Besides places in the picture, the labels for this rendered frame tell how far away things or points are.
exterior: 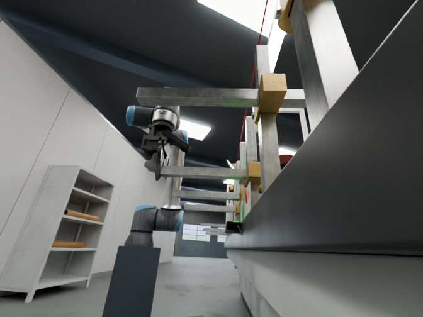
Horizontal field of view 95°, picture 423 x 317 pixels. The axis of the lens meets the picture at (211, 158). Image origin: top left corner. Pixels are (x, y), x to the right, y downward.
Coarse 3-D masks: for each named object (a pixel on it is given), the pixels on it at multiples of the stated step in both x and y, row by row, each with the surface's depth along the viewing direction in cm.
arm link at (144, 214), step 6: (144, 204) 135; (150, 204) 136; (138, 210) 133; (144, 210) 133; (150, 210) 134; (156, 210) 136; (138, 216) 131; (144, 216) 131; (150, 216) 131; (156, 216) 132; (132, 222) 132; (138, 222) 129; (144, 222) 130; (150, 222) 130; (132, 228) 129; (138, 228) 128; (144, 228) 128; (150, 228) 131
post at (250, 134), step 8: (248, 120) 76; (248, 128) 74; (248, 136) 73; (248, 144) 72; (248, 152) 70; (256, 152) 70; (248, 160) 69; (256, 184) 65; (256, 192) 64; (256, 200) 63
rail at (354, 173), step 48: (384, 48) 8; (384, 96) 8; (336, 144) 11; (384, 144) 8; (288, 192) 18; (336, 192) 11; (384, 192) 8; (240, 240) 61; (288, 240) 18; (336, 240) 11; (384, 240) 8
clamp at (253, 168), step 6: (252, 162) 61; (258, 162) 60; (246, 168) 65; (252, 168) 60; (258, 168) 60; (252, 174) 59; (258, 174) 59; (246, 180) 64; (252, 180) 61; (258, 180) 61; (246, 186) 68
